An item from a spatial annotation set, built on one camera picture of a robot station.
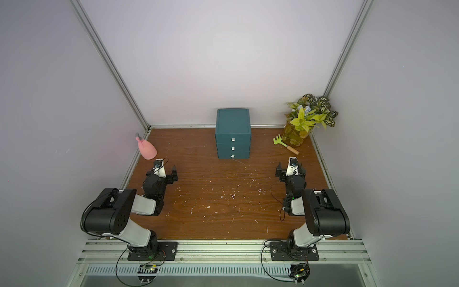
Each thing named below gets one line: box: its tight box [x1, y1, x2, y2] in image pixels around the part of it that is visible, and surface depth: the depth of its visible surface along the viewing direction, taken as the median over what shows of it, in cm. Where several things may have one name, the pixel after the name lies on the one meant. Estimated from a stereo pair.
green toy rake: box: [273, 133, 300, 155], surface depth 112 cm
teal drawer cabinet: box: [215, 108, 252, 160], surface depth 94 cm
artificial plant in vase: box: [282, 93, 339, 148], surface depth 99 cm
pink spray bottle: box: [135, 132, 158, 160], surface depth 105 cm
